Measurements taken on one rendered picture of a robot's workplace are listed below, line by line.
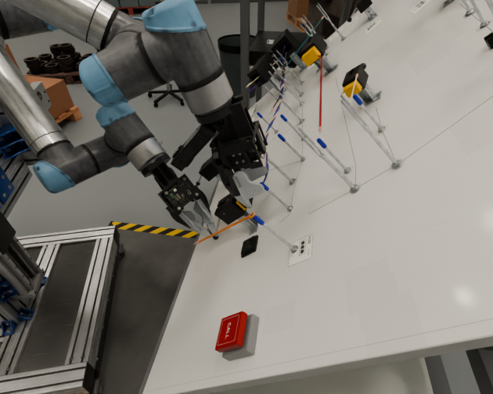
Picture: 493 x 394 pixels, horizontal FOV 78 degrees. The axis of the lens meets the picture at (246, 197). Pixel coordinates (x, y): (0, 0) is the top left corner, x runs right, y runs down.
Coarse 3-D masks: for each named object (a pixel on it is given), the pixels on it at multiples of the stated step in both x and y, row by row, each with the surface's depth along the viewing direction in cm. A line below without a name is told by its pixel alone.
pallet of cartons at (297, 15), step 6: (294, 0) 596; (300, 0) 580; (306, 0) 582; (288, 6) 636; (294, 6) 599; (300, 6) 587; (306, 6) 589; (288, 12) 639; (294, 12) 603; (300, 12) 594; (306, 12) 595; (288, 18) 646; (294, 24) 614; (300, 30) 585
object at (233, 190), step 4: (220, 160) 54; (220, 164) 53; (220, 168) 53; (224, 168) 53; (220, 172) 53; (224, 172) 53; (228, 172) 53; (232, 172) 55; (220, 176) 53; (224, 176) 53; (228, 176) 53; (232, 176) 55; (224, 180) 54; (228, 180) 53; (232, 180) 55; (224, 184) 54; (228, 184) 55; (232, 184) 55; (228, 188) 55; (232, 188) 55; (236, 188) 56; (232, 192) 56; (236, 192) 56
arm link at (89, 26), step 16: (16, 0) 46; (32, 0) 46; (48, 0) 46; (64, 0) 47; (80, 0) 48; (96, 0) 49; (48, 16) 48; (64, 16) 48; (80, 16) 48; (96, 16) 49; (112, 16) 50; (128, 16) 52; (80, 32) 50; (96, 32) 50; (112, 32) 50
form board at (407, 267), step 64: (384, 0) 96; (384, 64) 69; (448, 64) 52; (448, 128) 43; (320, 192) 56; (384, 192) 44; (448, 192) 36; (192, 256) 83; (256, 256) 59; (320, 256) 46; (384, 256) 37; (448, 256) 32; (192, 320) 62; (320, 320) 39; (384, 320) 33; (448, 320) 28; (192, 384) 50; (256, 384) 42
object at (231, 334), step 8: (240, 312) 46; (224, 320) 48; (232, 320) 46; (240, 320) 45; (224, 328) 47; (232, 328) 45; (240, 328) 44; (224, 336) 45; (232, 336) 44; (240, 336) 44; (216, 344) 46; (224, 344) 44; (232, 344) 43; (240, 344) 43
